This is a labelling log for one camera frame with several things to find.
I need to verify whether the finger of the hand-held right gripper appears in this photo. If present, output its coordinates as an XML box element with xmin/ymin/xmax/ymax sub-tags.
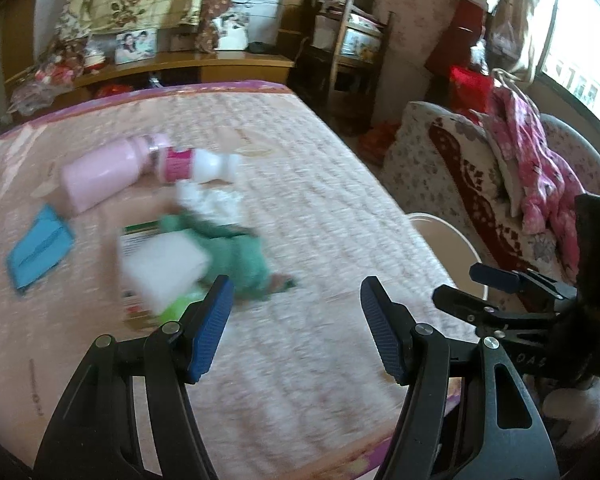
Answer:
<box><xmin>469</xmin><ymin>262</ymin><xmax>581</xmax><ymax>306</ymax></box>
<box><xmin>432</xmin><ymin>284</ymin><xmax>568</xmax><ymax>343</ymax></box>

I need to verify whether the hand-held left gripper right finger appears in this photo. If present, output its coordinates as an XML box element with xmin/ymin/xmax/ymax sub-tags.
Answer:
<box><xmin>360</xmin><ymin>276</ymin><xmax>561</xmax><ymax>480</ymax></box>

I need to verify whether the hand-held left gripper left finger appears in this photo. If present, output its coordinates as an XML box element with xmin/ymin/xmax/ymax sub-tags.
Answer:
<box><xmin>32</xmin><ymin>274</ymin><xmax>236</xmax><ymax>480</ymax></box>

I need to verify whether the white plastic bucket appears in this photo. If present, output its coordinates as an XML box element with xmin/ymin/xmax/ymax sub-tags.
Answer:
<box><xmin>407</xmin><ymin>212</ymin><xmax>491</xmax><ymax>311</ymax></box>

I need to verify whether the green cloth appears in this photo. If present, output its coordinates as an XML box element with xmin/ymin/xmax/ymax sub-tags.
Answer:
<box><xmin>157</xmin><ymin>212</ymin><xmax>296</xmax><ymax>303</ymax></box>

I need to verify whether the white tissue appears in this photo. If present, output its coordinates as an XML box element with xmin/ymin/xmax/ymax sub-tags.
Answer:
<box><xmin>175</xmin><ymin>180</ymin><xmax>243</xmax><ymax>221</ymax></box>

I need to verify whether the blue plastic wrapper packet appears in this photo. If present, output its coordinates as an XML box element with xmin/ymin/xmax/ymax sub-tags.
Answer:
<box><xmin>6</xmin><ymin>203</ymin><xmax>76</xmax><ymax>295</ymax></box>

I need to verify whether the person's right forearm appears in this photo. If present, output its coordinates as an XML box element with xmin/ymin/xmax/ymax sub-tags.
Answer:
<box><xmin>542</xmin><ymin>375</ymin><xmax>600</xmax><ymax>453</ymax></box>

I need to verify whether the red patterned sofa throw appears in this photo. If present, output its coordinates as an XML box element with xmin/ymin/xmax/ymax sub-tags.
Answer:
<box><xmin>427</xmin><ymin>110</ymin><xmax>581</xmax><ymax>281</ymax></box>

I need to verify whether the pink printed pajamas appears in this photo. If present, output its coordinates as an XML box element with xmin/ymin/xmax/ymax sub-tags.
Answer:
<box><xmin>487</xmin><ymin>85</ymin><xmax>588</xmax><ymax>276</ymax></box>

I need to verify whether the floral covered sofa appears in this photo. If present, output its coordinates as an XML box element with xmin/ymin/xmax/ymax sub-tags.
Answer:
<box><xmin>380</xmin><ymin>100</ymin><xmax>600</xmax><ymax>311</ymax></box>

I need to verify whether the small white pink-label bottle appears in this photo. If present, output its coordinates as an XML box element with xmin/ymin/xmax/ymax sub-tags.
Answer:
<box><xmin>152</xmin><ymin>146</ymin><xmax>245</xmax><ymax>185</ymax></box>

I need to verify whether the red bag on floor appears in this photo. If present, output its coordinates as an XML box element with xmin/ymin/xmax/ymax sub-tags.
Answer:
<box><xmin>357</xmin><ymin>120</ymin><xmax>406</xmax><ymax>166</ymax></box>

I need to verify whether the large pink bottle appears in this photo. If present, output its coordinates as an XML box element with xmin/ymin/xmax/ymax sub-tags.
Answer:
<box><xmin>60</xmin><ymin>132</ymin><xmax>173</xmax><ymax>216</ymax></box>

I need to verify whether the shiny red bag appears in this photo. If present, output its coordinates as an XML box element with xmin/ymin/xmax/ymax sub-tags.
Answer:
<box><xmin>447</xmin><ymin>65</ymin><xmax>496</xmax><ymax>116</ymax></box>

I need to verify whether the window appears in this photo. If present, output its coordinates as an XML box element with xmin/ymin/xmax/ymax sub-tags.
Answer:
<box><xmin>540</xmin><ymin>0</ymin><xmax>600</xmax><ymax>131</ymax></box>

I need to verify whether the hanging clear plastic bag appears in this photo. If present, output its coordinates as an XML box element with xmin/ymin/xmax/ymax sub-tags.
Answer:
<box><xmin>487</xmin><ymin>20</ymin><xmax>526</xmax><ymax>61</ymax></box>

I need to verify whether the hanging red garment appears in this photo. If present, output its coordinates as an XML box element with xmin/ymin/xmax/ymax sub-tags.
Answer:
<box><xmin>425</xmin><ymin>0</ymin><xmax>491</xmax><ymax>76</ymax></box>

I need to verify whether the red item under cabinet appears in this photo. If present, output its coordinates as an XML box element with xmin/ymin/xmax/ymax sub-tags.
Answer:
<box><xmin>92</xmin><ymin>84</ymin><xmax>136</xmax><ymax>101</ymax></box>

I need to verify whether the dark wooden chair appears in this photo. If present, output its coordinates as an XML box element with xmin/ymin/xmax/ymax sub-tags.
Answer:
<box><xmin>300</xmin><ymin>0</ymin><xmax>396</xmax><ymax>126</ymax></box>

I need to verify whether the low wooden cabinet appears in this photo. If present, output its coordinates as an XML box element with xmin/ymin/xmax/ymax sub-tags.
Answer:
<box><xmin>5</xmin><ymin>49</ymin><xmax>296</xmax><ymax>111</ymax></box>

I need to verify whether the beige curtain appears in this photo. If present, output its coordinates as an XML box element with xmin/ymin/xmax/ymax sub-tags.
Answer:
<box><xmin>500</xmin><ymin>0</ymin><xmax>561</xmax><ymax>86</ymax></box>

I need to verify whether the floral covered standing appliance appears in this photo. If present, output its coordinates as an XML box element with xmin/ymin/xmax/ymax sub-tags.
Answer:
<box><xmin>380</xmin><ymin>0</ymin><xmax>461</xmax><ymax>96</ymax></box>

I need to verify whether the framed picture on chair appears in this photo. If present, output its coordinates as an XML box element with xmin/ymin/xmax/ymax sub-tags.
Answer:
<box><xmin>340</xmin><ymin>27</ymin><xmax>381</xmax><ymax>58</ymax></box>

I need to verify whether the framed couple photo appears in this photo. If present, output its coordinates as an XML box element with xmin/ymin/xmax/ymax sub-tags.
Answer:
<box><xmin>114</xmin><ymin>29</ymin><xmax>158</xmax><ymax>65</ymax></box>

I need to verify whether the framed wedding photo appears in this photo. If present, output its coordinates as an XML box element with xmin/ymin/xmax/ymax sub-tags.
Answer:
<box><xmin>215</xmin><ymin>12</ymin><xmax>248</xmax><ymax>51</ymax></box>

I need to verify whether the plastic-wrapped flower bouquet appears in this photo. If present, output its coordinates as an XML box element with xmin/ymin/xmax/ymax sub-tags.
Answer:
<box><xmin>5</xmin><ymin>35</ymin><xmax>88</xmax><ymax>116</ymax></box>

